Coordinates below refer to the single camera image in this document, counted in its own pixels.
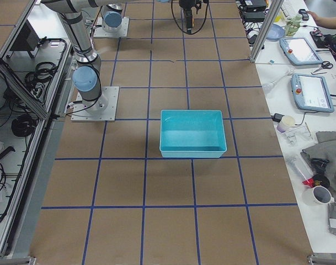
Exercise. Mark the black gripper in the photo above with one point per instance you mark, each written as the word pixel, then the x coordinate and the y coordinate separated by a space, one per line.
pixel 186 4

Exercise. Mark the person forearm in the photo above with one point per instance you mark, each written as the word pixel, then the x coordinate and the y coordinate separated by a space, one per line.
pixel 325 22

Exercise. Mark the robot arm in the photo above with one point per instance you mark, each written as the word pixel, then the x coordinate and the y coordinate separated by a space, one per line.
pixel 113 18
pixel 95 102

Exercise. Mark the light blue plate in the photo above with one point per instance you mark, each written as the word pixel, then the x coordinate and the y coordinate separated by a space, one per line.
pixel 275 33

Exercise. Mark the green masking tape rolls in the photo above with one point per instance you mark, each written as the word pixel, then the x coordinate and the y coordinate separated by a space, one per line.
pixel 292 25

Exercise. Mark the far blue teach pendant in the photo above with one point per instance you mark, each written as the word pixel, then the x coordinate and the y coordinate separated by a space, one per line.
pixel 299 51

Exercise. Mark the blue teach pendant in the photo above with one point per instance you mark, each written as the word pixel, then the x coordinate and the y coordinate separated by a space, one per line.
pixel 299 51
pixel 311 93

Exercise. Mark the teal plastic storage bin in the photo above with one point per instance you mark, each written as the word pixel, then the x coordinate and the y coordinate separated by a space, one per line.
pixel 192 134

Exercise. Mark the near blue teach pendant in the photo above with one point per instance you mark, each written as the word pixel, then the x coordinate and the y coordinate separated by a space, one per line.
pixel 311 93

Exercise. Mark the white paper cup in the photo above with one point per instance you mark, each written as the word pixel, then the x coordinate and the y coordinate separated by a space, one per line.
pixel 285 123

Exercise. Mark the black scissors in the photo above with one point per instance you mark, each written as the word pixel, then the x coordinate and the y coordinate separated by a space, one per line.
pixel 324 65

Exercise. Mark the grey cloth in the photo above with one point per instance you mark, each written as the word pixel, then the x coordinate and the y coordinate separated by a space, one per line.
pixel 324 149

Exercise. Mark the brown paper table cover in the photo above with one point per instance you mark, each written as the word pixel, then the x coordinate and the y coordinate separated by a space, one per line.
pixel 190 171

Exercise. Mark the white mug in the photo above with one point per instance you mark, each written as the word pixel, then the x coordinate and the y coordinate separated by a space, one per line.
pixel 317 195

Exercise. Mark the aluminium frame post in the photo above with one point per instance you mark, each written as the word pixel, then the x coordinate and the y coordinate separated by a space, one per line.
pixel 269 19

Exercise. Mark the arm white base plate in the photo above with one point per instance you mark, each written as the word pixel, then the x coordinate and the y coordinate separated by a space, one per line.
pixel 103 110
pixel 104 31

